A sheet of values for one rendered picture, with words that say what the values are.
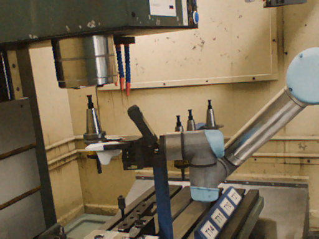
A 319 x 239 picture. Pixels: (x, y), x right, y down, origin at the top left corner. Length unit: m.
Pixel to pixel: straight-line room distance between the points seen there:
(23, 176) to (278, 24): 1.23
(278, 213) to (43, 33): 1.32
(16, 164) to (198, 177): 0.70
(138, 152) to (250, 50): 1.02
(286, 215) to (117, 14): 1.29
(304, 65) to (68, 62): 0.54
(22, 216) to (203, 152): 0.77
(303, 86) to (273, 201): 1.11
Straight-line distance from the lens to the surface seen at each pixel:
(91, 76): 1.05
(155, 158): 1.11
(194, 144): 1.08
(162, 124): 2.17
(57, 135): 2.34
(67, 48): 1.06
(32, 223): 1.63
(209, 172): 1.11
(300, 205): 1.98
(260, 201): 1.84
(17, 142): 1.53
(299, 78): 0.95
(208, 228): 1.42
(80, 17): 0.98
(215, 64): 2.02
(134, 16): 0.94
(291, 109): 1.13
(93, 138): 1.12
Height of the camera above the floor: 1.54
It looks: 14 degrees down
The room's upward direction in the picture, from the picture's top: 6 degrees counter-clockwise
